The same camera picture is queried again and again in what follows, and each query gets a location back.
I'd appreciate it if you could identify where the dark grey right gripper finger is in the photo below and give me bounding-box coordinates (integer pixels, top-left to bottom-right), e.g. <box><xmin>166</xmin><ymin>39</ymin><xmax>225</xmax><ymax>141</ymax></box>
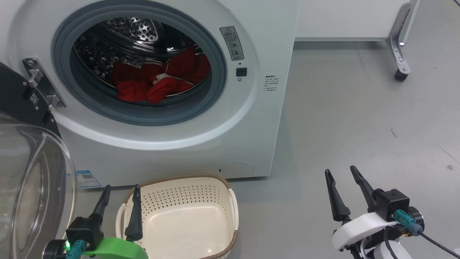
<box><xmin>350</xmin><ymin>165</ymin><xmax>378</xmax><ymax>213</ymax></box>
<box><xmin>325</xmin><ymin>169</ymin><xmax>351</xmax><ymax>222</ymax></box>

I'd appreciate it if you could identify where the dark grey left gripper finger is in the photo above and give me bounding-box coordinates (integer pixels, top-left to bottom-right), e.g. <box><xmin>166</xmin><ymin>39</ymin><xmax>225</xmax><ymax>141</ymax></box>
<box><xmin>89</xmin><ymin>185</ymin><xmax>111</xmax><ymax>218</ymax></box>
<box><xmin>125</xmin><ymin>185</ymin><xmax>143</xmax><ymax>241</ymax></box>

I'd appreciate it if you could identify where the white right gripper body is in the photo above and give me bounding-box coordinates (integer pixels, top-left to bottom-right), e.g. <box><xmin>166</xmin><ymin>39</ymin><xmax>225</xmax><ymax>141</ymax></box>
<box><xmin>331</xmin><ymin>212</ymin><xmax>397</xmax><ymax>250</ymax></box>

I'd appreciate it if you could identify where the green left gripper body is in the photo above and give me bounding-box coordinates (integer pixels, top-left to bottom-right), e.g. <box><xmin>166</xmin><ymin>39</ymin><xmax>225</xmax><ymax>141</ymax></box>
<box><xmin>83</xmin><ymin>237</ymin><xmax>148</xmax><ymax>259</ymax></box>

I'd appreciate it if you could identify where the washing machine glass door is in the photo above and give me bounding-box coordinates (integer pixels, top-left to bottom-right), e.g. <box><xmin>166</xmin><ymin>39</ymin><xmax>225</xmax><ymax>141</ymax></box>
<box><xmin>0</xmin><ymin>62</ymin><xmax>77</xmax><ymax>259</ymax></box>

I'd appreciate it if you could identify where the red garment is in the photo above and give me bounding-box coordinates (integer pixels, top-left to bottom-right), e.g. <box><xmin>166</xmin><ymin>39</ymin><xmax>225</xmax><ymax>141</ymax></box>
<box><xmin>111</xmin><ymin>47</ymin><xmax>212</xmax><ymax>105</ymax></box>

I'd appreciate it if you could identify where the cream perforated laundry basket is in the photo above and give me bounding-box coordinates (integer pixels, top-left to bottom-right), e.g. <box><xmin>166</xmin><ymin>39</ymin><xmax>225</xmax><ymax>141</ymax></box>
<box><xmin>115</xmin><ymin>174</ymin><xmax>239</xmax><ymax>259</ymax></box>

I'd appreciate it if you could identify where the white front-load washing machine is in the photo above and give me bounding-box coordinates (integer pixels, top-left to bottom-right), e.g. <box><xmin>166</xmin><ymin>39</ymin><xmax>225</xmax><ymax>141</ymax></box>
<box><xmin>0</xmin><ymin>0</ymin><xmax>300</xmax><ymax>189</ymax></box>

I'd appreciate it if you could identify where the metal washing machine door hinge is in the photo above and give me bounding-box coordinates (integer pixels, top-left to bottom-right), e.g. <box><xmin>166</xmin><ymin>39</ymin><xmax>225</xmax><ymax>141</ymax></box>
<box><xmin>22</xmin><ymin>58</ymin><xmax>66</xmax><ymax>108</ymax></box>

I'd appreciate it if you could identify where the blue energy label sticker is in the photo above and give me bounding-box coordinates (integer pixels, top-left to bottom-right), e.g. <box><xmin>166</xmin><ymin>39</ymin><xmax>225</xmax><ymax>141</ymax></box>
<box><xmin>75</xmin><ymin>170</ymin><xmax>102</xmax><ymax>189</ymax></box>

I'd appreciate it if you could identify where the white rolling partition board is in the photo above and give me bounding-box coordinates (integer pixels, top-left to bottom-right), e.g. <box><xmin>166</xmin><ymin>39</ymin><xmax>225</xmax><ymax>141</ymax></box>
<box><xmin>295</xmin><ymin>0</ymin><xmax>421</xmax><ymax>42</ymax></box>

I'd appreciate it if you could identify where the grey warning sticker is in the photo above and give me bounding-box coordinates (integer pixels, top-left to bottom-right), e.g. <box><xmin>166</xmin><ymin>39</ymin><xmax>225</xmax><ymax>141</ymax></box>
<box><xmin>220</xmin><ymin>26</ymin><xmax>245</xmax><ymax>61</ymax></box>

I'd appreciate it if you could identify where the left camera cable teal plug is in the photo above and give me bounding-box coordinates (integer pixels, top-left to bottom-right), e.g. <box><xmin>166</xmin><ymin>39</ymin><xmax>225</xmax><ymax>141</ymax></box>
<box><xmin>66</xmin><ymin>240</ymin><xmax>87</xmax><ymax>259</ymax></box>

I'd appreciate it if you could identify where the metal bracket with caster wheel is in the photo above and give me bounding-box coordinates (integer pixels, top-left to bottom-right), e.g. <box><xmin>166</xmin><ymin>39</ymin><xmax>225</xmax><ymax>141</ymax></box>
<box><xmin>386</xmin><ymin>3</ymin><xmax>412</xmax><ymax>82</ymax></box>

